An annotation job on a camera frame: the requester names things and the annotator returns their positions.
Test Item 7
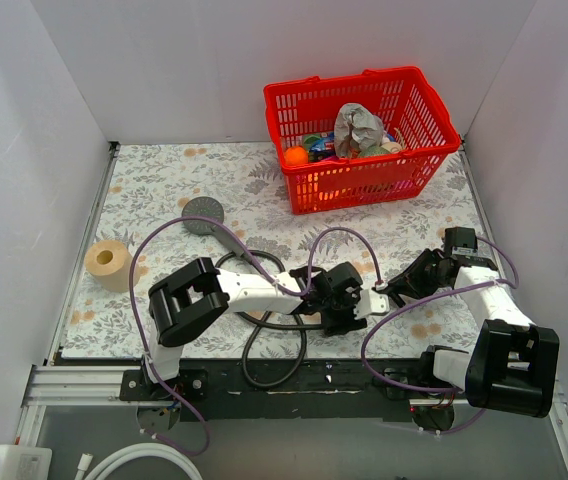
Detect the dark metal shower hose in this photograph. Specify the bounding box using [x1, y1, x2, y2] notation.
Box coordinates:
[213, 249, 325, 390]

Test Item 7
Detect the grey shower head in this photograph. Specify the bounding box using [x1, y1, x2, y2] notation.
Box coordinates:
[182, 196, 251, 262]

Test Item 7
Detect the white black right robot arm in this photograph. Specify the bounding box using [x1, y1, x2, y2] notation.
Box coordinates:
[382, 227, 560, 418]

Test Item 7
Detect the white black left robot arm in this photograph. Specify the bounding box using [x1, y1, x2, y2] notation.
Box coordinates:
[142, 257, 378, 400]

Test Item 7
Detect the white round item in basket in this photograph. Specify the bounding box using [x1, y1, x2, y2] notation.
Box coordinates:
[381, 142, 403, 154]

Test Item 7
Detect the green round item in basket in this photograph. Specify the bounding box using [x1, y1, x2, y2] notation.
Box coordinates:
[359, 145, 389, 158]

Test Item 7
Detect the orange fruit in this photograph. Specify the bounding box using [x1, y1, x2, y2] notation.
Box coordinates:
[284, 146, 309, 167]

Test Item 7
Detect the blue snack packet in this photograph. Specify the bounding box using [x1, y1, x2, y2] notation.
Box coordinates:
[309, 136, 335, 156]

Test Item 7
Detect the red plastic basket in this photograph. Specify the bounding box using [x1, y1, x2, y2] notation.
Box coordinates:
[264, 66, 460, 214]

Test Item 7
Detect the floral table mat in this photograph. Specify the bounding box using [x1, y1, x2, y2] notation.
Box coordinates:
[58, 143, 485, 362]

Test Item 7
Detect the beige tape roll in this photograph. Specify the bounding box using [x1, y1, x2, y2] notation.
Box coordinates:
[84, 240, 133, 293]

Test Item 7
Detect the white box with grey button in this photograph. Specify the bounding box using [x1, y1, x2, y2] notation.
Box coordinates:
[0, 445, 52, 480]

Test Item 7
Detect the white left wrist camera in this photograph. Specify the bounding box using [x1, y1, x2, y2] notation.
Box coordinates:
[354, 289, 391, 320]

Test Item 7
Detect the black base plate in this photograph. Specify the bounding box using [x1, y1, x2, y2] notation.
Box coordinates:
[118, 357, 478, 424]

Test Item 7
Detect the white hose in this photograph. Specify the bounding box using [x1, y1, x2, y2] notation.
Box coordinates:
[76, 443, 203, 480]

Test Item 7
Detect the aluminium rail frame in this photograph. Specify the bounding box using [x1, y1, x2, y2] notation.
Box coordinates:
[17, 359, 568, 479]

